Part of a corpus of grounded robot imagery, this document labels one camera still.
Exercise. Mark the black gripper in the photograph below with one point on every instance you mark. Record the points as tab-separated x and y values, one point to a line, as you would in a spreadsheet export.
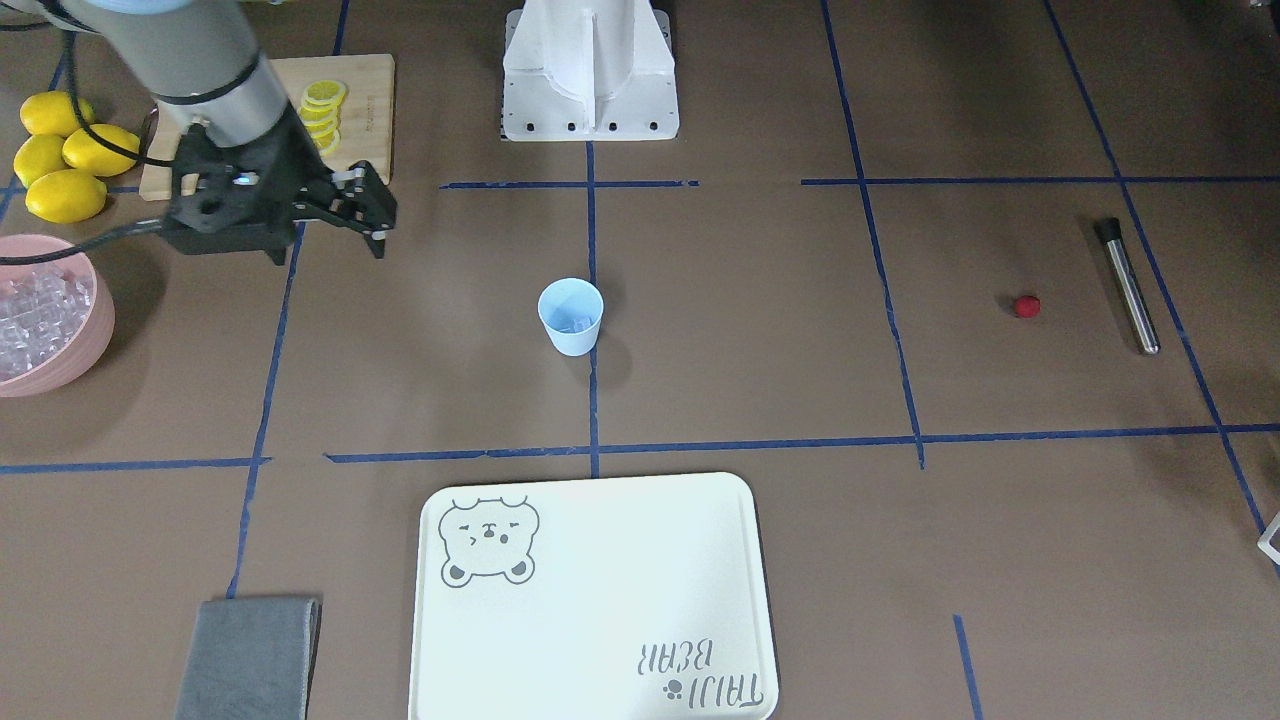
283	160

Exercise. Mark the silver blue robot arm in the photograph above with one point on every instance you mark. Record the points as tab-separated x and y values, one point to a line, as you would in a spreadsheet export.
199	60

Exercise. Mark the light blue plastic cup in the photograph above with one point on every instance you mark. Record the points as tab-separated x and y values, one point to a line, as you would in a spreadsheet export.
571	312

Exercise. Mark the pink bowl of ice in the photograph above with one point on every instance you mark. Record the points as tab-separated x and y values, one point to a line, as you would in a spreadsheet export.
58	319

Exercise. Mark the bamboo cutting board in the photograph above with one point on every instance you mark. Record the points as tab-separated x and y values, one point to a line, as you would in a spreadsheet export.
367	114

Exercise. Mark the lemon slices row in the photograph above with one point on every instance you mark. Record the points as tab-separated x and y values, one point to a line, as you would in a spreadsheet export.
319	111

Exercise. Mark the white pillar with base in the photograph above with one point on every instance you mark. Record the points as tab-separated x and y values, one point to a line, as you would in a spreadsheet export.
589	71

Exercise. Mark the yellow lemon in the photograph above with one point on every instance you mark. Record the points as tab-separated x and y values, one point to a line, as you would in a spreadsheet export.
52	113
39	156
66	197
81	151

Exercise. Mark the grey folded cloth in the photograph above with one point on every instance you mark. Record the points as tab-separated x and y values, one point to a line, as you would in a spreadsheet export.
251	658

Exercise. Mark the cream bear tray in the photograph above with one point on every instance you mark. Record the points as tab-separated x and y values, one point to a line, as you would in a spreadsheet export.
612	598

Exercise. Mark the red strawberry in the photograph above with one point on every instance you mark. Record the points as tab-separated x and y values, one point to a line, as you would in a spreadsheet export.
1027	306

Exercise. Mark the steel muddler black tip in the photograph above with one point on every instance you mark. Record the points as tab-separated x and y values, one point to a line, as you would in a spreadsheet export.
1109	233

